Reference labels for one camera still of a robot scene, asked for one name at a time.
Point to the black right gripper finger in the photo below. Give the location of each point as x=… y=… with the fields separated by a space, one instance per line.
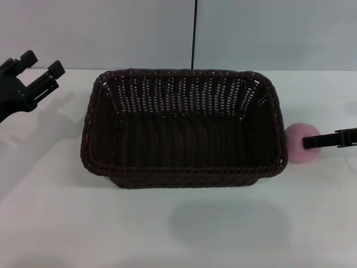
x=320 y=141

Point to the dark brown woven basket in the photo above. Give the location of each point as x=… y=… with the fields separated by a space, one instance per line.
x=184 y=139

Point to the black vertical wall strip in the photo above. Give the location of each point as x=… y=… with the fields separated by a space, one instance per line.
x=193 y=33

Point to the pink peach toy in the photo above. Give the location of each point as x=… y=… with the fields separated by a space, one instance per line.
x=298 y=156

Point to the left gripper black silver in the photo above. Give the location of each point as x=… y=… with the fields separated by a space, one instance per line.
x=12 y=95

